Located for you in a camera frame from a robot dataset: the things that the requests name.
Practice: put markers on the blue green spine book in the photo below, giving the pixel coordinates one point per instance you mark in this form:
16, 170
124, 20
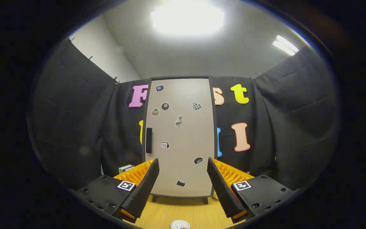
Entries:
125, 168

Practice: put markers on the beige shoe cabinet door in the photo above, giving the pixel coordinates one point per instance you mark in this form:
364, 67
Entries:
183, 136

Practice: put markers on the large ceiling light panel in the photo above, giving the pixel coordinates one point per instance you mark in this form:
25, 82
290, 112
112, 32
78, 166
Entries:
187, 17

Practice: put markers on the dark grey shoe cabinet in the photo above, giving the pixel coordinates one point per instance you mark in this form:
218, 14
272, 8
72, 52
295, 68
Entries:
216, 121

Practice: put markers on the white striped canvas shoe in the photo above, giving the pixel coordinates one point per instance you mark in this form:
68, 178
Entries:
179, 225

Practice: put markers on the black backdrop cloth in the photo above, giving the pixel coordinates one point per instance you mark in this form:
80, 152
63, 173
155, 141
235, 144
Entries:
75, 127

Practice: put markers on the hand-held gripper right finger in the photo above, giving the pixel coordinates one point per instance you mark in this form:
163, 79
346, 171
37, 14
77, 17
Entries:
222, 190

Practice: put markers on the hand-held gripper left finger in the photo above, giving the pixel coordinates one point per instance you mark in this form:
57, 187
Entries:
145, 190

